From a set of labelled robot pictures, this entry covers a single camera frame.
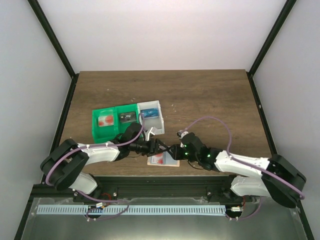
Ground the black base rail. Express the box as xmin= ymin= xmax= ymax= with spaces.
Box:
xmin=32 ymin=176 xmax=297 ymax=204

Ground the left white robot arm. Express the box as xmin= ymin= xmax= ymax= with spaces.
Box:
xmin=40 ymin=122 xmax=169 ymax=202

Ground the red white card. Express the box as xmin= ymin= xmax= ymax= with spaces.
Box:
xmin=150 ymin=153 xmax=165 ymax=165
xmin=97 ymin=114 xmax=114 ymax=127

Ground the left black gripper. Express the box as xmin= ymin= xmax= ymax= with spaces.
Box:
xmin=130 ymin=138 xmax=169 ymax=157

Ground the light blue slotted strip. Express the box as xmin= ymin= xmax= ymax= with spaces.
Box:
xmin=36 ymin=204 xmax=226 ymax=216

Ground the left black frame post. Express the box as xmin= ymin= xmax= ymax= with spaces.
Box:
xmin=27 ymin=0 xmax=76 ymax=79

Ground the white plastic bin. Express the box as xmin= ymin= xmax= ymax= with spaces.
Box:
xmin=137 ymin=100 xmax=165 ymax=135

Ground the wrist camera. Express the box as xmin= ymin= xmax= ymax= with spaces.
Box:
xmin=145 ymin=127 xmax=158 ymax=141
xmin=177 ymin=130 xmax=189 ymax=143

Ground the blue vip card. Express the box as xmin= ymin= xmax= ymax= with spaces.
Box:
xmin=140 ymin=108 xmax=160 ymax=119

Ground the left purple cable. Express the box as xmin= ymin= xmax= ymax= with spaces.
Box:
xmin=44 ymin=112 xmax=146 ymax=222

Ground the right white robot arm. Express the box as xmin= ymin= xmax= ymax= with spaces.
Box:
xmin=166 ymin=132 xmax=306 ymax=208

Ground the right black frame post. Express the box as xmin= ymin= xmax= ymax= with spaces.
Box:
xmin=249 ymin=0 xmax=298 ymax=74

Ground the beige card holder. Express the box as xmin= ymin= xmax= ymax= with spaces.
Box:
xmin=147 ymin=152 xmax=180 ymax=167

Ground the black vip card in bin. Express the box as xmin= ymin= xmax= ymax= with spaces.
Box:
xmin=119 ymin=111 xmax=137 ymax=124

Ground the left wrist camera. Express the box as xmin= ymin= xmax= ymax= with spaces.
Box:
xmin=145 ymin=127 xmax=158 ymax=141

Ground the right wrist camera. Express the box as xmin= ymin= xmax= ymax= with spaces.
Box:
xmin=177 ymin=130 xmax=189 ymax=143

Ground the green plastic bin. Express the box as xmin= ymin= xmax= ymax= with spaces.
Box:
xmin=91 ymin=107 xmax=119 ymax=144
xmin=114 ymin=103 xmax=139 ymax=134

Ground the black frame post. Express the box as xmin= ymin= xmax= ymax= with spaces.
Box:
xmin=27 ymin=0 xmax=76 ymax=79
xmin=249 ymin=0 xmax=298 ymax=74

